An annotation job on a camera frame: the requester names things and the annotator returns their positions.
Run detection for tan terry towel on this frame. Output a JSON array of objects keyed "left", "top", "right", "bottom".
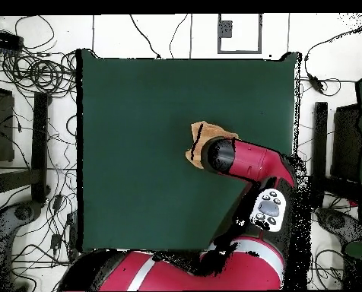
[{"left": 185, "top": 120, "right": 240, "bottom": 170}]

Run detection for dark green table cloth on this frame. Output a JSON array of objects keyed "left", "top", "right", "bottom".
[{"left": 76, "top": 48, "right": 302, "bottom": 253}]

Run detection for small grey box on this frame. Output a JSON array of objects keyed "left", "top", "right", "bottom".
[{"left": 218, "top": 20, "right": 233, "bottom": 39}]

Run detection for black stand base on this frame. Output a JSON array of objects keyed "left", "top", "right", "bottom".
[
  {"left": 0, "top": 91, "right": 51, "bottom": 205},
  {"left": 309, "top": 101, "right": 362, "bottom": 209}
]

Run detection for office chair base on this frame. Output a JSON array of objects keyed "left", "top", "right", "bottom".
[
  {"left": 316, "top": 208, "right": 362, "bottom": 244},
  {"left": 0, "top": 202, "right": 43, "bottom": 244}
]

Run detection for black box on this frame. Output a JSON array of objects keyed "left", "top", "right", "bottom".
[
  {"left": 331, "top": 103, "right": 362, "bottom": 180},
  {"left": 0, "top": 86, "right": 15, "bottom": 163}
]

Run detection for black power strip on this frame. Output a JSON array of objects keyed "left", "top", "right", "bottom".
[{"left": 0, "top": 29, "right": 24, "bottom": 51}]

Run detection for thin black cable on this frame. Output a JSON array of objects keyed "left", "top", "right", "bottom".
[
  {"left": 129, "top": 14, "right": 162, "bottom": 59},
  {"left": 169, "top": 13, "right": 189, "bottom": 59}
]

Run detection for grey square floor frame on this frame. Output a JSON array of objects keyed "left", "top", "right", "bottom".
[{"left": 217, "top": 13, "right": 263, "bottom": 55}]

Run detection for coiled black cables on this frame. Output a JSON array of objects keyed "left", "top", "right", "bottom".
[{"left": 1, "top": 51, "right": 78, "bottom": 98}]

